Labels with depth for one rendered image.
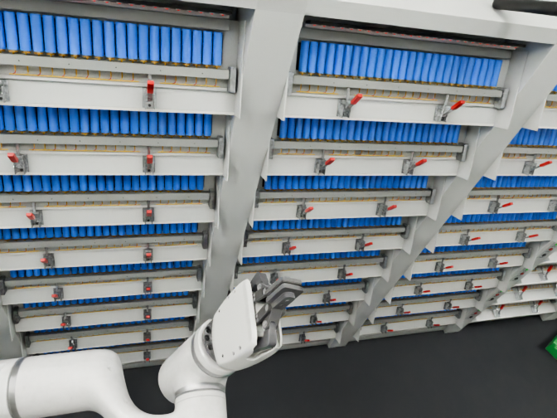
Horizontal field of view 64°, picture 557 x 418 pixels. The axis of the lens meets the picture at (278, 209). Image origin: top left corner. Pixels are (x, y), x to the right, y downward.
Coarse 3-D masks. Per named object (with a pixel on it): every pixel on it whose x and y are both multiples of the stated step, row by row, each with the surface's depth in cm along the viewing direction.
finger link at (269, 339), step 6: (270, 324) 57; (264, 330) 57; (270, 330) 56; (264, 336) 57; (270, 336) 56; (276, 336) 57; (258, 342) 58; (264, 342) 56; (270, 342) 56; (276, 342) 56; (258, 348) 57; (264, 348) 57
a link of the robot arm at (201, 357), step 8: (208, 320) 67; (200, 328) 66; (200, 336) 65; (192, 344) 65; (200, 344) 64; (192, 352) 65; (200, 352) 63; (200, 360) 64; (208, 360) 63; (208, 368) 63; (216, 368) 63; (224, 368) 64; (216, 376) 65; (224, 376) 65
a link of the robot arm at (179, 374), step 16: (192, 336) 67; (176, 352) 70; (160, 368) 74; (176, 368) 68; (192, 368) 65; (160, 384) 72; (176, 384) 67; (192, 384) 65; (208, 384) 66; (224, 384) 68
